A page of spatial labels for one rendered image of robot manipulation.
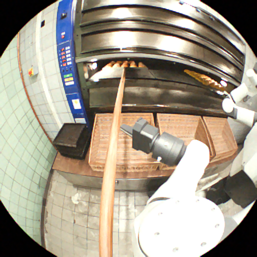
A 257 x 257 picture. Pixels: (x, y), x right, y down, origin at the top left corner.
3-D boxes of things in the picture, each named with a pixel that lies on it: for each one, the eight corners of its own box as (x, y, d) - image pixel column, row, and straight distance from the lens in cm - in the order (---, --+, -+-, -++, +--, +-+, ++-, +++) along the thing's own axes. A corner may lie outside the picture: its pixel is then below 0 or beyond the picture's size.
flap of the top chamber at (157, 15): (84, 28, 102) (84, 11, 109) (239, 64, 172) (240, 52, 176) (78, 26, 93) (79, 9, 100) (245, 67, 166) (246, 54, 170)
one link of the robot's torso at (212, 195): (228, 178, 88) (244, 164, 78) (232, 193, 88) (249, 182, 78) (202, 190, 68) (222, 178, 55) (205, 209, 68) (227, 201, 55)
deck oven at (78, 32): (107, 99, 317) (103, 28, 290) (176, 101, 346) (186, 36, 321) (91, 156, 178) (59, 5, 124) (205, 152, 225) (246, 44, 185)
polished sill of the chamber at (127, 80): (88, 83, 104) (87, 79, 103) (230, 98, 173) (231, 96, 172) (86, 85, 98) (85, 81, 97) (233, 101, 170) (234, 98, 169)
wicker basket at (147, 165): (100, 132, 125) (95, 112, 107) (149, 132, 123) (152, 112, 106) (92, 171, 98) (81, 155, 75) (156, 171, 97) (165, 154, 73)
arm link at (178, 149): (157, 172, 32) (188, 187, 34) (173, 142, 27) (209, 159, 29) (166, 156, 42) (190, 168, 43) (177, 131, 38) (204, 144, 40)
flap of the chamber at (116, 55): (75, 62, 80) (85, 62, 98) (245, 91, 159) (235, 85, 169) (75, 59, 80) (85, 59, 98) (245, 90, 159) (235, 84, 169)
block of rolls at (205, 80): (182, 71, 185) (183, 68, 184) (204, 77, 212) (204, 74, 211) (204, 84, 135) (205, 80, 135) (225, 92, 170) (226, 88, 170)
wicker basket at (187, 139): (152, 132, 124) (156, 112, 106) (192, 132, 146) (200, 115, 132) (158, 171, 97) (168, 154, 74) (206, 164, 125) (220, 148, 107)
